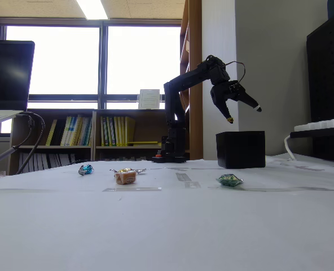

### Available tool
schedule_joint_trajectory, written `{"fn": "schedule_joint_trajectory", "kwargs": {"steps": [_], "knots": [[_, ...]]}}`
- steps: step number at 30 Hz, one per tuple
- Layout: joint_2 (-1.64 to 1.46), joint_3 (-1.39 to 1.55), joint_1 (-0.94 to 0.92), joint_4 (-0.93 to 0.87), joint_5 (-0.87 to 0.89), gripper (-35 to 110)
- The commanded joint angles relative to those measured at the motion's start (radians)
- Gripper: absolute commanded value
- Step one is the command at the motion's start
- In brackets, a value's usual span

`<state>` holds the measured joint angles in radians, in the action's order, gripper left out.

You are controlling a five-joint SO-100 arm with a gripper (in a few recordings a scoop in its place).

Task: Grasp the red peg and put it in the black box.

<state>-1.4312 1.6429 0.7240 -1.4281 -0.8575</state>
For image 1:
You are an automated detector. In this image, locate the blue foil candy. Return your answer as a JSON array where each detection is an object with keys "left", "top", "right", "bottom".
[{"left": 78, "top": 164, "right": 95, "bottom": 176}]

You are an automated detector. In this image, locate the black plastic box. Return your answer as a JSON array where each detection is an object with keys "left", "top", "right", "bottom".
[{"left": 216, "top": 130, "right": 266, "bottom": 169}]

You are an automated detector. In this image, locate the tall wooden bookcase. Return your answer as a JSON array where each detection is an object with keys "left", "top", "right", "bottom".
[{"left": 179, "top": 0, "right": 203, "bottom": 161}]

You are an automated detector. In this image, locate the green foil candy packet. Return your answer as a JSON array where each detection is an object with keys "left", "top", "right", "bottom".
[{"left": 215, "top": 173, "right": 244, "bottom": 187}]

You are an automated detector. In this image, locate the white framed paper sign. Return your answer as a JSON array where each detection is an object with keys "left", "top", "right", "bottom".
[{"left": 138, "top": 89, "right": 161, "bottom": 110}]

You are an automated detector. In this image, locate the white power strip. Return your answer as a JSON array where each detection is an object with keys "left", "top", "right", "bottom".
[{"left": 293, "top": 117, "right": 334, "bottom": 133}]

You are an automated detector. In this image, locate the black power strip holder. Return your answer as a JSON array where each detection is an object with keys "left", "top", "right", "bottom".
[{"left": 289, "top": 128, "right": 334, "bottom": 139}]

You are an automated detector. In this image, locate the black perforated pegboard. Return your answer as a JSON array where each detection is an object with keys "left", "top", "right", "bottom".
[{"left": 306, "top": 14, "right": 334, "bottom": 162}]

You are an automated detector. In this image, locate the gold foil wrapped candy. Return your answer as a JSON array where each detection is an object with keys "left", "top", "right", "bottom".
[{"left": 109, "top": 168, "right": 147, "bottom": 175}]

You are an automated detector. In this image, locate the caramel candy clear wrapper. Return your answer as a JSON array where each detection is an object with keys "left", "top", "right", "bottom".
[{"left": 115, "top": 171, "right": 138, "bottom": 186}]

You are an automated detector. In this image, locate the white paper table cover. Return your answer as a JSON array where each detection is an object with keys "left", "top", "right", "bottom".
[{"left": 0, "top": 154, "right": 334, "bottom": 271}]

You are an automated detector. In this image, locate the low wooden bookshelf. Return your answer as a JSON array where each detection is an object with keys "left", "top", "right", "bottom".
[{"left": 8, "top": 108, "right": 168, "bottom": 176}]

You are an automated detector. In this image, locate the ceiling light panel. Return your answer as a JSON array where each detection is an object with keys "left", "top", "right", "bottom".
[{"left": 76, "top": 0, "right": 111, "bottom": 20}]

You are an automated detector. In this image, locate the slanted yellow book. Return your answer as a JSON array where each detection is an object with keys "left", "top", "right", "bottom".
[{"left": 45, "top": 119, "right": 58, "bottom": 147}]

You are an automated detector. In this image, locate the black laptop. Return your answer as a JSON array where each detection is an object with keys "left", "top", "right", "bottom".
[{"left": 0, "top": 40, "right": 36, "bottom": 128}]

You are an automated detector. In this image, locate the red white servo wire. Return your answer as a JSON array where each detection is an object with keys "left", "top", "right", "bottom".
[{"left": 225, "top": 61, "right": 246, "bottom": 85}]

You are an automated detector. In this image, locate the white power strip cable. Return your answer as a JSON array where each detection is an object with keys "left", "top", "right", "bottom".
[{"left": 284, "top": 134, "right": 297, "bottom": 161}]

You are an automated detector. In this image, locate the dark window frame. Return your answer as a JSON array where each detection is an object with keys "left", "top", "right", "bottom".
[{"left": 0, "top": 18, "right": 184, "bottom": 111}]

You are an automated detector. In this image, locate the black laptop cable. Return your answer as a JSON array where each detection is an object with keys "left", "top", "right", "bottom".
[{"left": 0, "top": 112, "right": 46, "bottom": 176}]

